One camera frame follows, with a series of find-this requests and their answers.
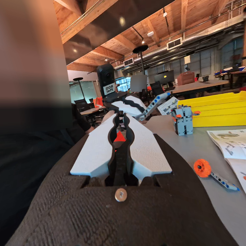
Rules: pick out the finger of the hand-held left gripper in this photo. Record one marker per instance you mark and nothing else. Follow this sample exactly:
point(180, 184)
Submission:
point(137, 101)
point(125, 108)

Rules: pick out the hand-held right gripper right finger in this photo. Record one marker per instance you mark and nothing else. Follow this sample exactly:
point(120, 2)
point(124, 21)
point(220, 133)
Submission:
point(148, 151)

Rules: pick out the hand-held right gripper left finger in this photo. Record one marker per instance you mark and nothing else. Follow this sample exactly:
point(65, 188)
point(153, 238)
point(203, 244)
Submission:
point(96, 149)

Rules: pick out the black axle pin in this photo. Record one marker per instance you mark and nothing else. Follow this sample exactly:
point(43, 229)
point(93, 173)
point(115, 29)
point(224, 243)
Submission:
point(121, 116)

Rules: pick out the grey beam with blue pins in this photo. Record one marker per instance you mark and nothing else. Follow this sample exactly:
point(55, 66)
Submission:
point(151, 105)

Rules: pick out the person's left forearm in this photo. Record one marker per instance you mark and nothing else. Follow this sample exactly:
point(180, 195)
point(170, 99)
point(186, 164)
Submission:
point(80, 121)

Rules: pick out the grey desk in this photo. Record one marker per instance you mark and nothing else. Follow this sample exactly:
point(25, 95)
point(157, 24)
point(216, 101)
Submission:
point(192, 149)

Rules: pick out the black office chair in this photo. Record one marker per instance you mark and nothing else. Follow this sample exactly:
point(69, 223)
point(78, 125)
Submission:
point(156, 88)
point(81, 104)

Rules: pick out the orange plastic piece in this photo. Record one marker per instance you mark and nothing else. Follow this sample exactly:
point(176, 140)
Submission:
point(119, 138)

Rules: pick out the small white vent grille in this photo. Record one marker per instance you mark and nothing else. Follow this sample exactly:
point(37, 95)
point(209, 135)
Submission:
point(128, 61)

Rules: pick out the short black floor lamp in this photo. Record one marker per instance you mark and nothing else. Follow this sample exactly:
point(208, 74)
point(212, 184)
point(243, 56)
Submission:
point(78, 78)

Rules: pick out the white printed leaflet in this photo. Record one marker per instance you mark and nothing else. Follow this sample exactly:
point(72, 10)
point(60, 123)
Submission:
point(167, 105)

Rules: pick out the small wooden table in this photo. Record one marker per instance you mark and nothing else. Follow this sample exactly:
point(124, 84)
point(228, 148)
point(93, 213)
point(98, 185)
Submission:
point(92, 110)

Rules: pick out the black computer monitor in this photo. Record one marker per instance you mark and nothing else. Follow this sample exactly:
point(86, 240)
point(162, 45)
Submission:
point(164, 76)

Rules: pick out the tall black floor lamp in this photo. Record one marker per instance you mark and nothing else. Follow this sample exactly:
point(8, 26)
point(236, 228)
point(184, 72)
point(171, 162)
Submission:
point(142, 63)

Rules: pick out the grey toy robot model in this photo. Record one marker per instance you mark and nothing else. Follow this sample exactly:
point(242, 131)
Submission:
point(183, 121)

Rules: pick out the brown bag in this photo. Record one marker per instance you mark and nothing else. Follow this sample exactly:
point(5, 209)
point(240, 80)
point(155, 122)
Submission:
point(185, 78)

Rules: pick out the long wooden table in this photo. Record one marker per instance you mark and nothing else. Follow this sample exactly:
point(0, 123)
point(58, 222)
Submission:
point(192, 86)

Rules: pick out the orange toy gear wheel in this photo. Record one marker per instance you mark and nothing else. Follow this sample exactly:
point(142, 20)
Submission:
point(202, 169)

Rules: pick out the large white vent grille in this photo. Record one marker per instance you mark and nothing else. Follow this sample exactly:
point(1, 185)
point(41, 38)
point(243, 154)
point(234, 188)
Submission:
point(174, 43)

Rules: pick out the person's dark clothing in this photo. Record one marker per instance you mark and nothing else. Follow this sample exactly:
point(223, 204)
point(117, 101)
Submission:
point(28, 173)

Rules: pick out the black bin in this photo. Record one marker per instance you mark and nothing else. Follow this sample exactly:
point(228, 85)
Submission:
point(205, 78)

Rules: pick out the yellow plastic tray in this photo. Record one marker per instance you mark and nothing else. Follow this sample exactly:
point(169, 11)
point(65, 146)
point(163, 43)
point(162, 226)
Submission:
point(217, 111)

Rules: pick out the grey perforated beam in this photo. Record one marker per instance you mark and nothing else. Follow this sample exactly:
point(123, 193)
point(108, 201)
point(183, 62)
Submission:
point(224, 181)

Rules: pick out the open instruction booklet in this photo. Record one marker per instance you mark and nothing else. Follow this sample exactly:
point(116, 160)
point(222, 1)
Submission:
point(230, 148)

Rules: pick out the cluttered work table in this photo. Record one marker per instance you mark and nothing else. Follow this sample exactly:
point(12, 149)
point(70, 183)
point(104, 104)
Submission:
point(236, 73)

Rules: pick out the silver air duct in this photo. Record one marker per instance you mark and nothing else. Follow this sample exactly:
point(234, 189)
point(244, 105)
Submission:
point(153, 52)

